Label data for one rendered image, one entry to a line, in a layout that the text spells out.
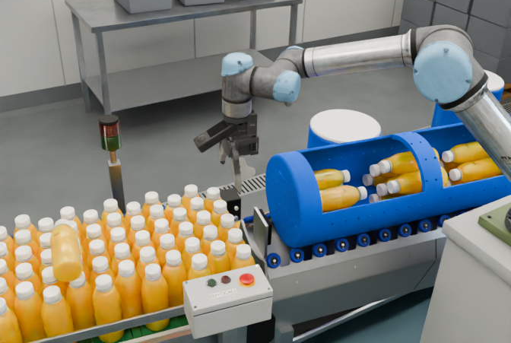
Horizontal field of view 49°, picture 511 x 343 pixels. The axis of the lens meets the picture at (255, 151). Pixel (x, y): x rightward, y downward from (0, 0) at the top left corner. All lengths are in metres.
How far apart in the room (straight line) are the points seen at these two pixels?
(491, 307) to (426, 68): 0.71
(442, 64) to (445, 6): 4.22
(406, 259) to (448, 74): 0.85
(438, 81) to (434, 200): 0.65
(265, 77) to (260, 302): 0.54
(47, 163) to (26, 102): 0.88
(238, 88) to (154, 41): 3.60
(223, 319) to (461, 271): 0.67
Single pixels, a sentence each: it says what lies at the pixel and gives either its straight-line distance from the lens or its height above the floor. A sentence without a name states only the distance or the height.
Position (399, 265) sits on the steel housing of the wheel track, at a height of 0.85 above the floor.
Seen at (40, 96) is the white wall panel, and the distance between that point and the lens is 4.84.
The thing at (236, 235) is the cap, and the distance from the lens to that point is 1.57.
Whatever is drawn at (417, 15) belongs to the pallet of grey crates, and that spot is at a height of 0.49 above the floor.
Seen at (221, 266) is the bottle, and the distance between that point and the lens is 1.55.
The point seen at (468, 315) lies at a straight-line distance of 1.72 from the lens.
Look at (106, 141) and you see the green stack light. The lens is 1.82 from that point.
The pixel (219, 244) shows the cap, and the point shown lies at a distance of 1.54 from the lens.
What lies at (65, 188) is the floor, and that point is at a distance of 3.81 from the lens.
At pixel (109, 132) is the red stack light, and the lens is 1.80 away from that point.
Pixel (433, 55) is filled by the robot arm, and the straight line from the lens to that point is 1.22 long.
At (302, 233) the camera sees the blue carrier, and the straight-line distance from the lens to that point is 1.61.
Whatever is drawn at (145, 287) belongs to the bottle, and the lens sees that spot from 1.50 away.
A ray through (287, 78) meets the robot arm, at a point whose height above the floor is 1.55.
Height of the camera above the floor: 2.09
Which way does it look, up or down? 31 degrees down
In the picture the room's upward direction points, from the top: 2 degrees clockwise
